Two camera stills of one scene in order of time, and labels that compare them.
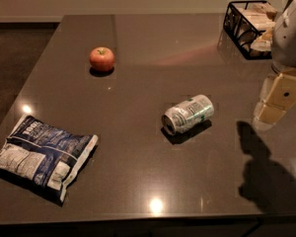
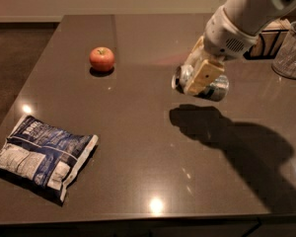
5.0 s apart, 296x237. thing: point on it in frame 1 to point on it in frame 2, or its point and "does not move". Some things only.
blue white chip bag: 43,157 does not move
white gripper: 290,39 to 224,37
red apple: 102,59 does not move
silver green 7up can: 183,116 to 216,90
